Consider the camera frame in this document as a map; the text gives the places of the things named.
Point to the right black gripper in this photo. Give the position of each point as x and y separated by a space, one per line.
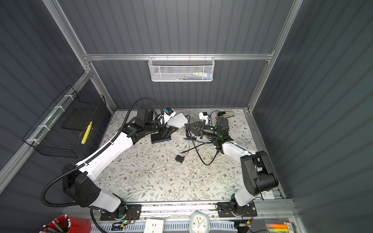
200 128

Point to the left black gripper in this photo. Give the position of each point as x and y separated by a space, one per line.
167 132

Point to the white network switch box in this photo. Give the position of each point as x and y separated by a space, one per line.
177 121

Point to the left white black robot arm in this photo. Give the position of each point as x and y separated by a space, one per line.
79 180

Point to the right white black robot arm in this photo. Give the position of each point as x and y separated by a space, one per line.
258 171

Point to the black white stapler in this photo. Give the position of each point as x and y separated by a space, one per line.
226 114

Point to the floral patterned table mat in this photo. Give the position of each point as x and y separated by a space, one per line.
148 172

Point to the yellow marker in basket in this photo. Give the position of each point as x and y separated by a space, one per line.
86 133

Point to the black pad in basket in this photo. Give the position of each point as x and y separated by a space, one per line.
77 120

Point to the white analog clock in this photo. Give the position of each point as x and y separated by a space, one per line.
199 223

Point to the red pencil cup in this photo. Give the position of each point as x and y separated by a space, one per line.
67 224

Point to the black network switch box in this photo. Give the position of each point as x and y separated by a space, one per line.
157 138

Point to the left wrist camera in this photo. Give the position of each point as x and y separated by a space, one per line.
168 113

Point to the white wire mesh basket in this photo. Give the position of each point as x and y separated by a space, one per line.
181 70

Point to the white wall power socket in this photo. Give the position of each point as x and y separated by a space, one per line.
154 225

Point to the black wire wall basket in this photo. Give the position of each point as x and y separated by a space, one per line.
49 139

